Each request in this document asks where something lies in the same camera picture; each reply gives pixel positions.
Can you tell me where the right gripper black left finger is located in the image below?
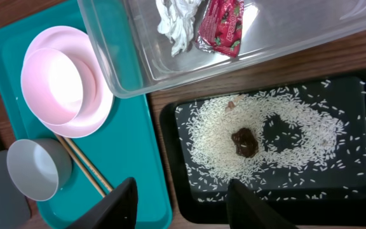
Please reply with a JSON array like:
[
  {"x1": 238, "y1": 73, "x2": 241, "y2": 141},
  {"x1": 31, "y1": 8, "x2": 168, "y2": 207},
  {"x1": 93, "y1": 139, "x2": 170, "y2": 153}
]
[{"x1": 66, "y1": 177, "x2": 138, "y2": 229}]

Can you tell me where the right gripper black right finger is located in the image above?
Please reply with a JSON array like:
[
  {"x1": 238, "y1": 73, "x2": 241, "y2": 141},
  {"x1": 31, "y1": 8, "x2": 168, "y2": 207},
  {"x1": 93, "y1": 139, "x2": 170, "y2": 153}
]
[{"x1": 226, "y1": 179, "x2": 297, "y2": 229}]

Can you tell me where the brown food scrap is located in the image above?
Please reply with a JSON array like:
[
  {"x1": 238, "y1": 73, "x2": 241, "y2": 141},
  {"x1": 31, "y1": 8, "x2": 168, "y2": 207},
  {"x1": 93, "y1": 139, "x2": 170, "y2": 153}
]
[{"x1": 231, "y1": 128, "x2": 259, "y2": 158}]

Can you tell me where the white rice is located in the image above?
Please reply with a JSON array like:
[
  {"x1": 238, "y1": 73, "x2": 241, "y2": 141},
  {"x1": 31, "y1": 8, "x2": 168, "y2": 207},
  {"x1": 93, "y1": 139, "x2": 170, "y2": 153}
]
[{"x1": 175, "y1": 79, "x2": 366, "y2": 204}]

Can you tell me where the grey bowl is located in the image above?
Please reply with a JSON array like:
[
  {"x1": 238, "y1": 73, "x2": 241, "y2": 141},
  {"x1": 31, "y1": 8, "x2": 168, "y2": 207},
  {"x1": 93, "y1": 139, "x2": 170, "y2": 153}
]
[{"x1": 6, "y1": 139, "x2": 72, "y2": 202}]

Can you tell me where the small pink plate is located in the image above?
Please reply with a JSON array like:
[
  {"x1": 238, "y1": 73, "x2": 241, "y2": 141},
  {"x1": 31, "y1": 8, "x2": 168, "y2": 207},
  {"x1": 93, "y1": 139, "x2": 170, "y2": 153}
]
[{"x1": 20, "y1": 48, "x2": 97, "y2": 126}]

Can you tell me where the red snack wrapper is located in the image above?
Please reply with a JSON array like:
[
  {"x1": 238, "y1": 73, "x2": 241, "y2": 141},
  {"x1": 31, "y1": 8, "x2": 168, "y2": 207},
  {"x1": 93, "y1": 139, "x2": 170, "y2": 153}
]
[{"x1": 196, "y1": 0, "x2": 244, "y2": 58}]

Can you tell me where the white tissue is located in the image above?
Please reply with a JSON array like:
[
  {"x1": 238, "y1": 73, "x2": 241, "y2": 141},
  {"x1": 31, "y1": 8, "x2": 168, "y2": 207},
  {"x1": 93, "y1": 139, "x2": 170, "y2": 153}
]
[{"x1": 156, "y1": 0, "x2": 202, "y2": 57}]

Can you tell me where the black waste tray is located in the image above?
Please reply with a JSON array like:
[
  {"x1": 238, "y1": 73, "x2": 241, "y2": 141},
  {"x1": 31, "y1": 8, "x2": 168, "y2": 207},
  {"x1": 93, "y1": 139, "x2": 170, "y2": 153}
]
[{"x1": 159, "y1": 69, "x2": 366, "y2": 226}]

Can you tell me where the clear plastic waste bin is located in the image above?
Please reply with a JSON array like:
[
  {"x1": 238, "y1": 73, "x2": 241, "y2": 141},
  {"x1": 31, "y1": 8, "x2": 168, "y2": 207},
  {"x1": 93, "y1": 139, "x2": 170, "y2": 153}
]
[{"x1": 78, "y1": 0, "x2": 366, "y2": 98}]

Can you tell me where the teal plastic tray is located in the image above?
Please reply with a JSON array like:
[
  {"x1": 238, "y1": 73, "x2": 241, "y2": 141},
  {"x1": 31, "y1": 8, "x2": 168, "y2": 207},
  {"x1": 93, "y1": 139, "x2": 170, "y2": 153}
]
[{"x1": 0, "y1": 1, "x2": 173, "y2": 228}]

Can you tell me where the wooden chopstick upper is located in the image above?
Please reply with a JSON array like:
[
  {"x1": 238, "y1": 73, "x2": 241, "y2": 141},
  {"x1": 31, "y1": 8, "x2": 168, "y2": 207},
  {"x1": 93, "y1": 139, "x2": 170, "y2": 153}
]
[{"x1": 64, "y1": 137, "x2": 113, "y2": 192}]

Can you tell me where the wooden chopstick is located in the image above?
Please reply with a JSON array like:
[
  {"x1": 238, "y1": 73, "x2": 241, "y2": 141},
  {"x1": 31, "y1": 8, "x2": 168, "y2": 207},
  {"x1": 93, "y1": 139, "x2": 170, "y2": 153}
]
[
  {"x1": 55, "y1": 134, "x2": 106, "y2": 197},
  {"x1": 64, "y1": 137, "x2": 113, "y2": 192}
]

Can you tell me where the wooden chopstick lower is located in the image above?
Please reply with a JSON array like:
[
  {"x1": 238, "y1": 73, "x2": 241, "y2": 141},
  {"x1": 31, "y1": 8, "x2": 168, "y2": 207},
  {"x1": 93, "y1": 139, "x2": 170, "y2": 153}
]
[{"x1": 55, "y1": 134, "x2": 106, "y2": 197}]

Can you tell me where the large pink plate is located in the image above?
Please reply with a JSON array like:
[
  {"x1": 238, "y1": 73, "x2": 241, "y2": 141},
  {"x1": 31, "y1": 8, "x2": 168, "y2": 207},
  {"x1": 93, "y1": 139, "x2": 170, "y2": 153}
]
[{"x1": 24, "y1": 25, "x2": 114, "y2": 138}]

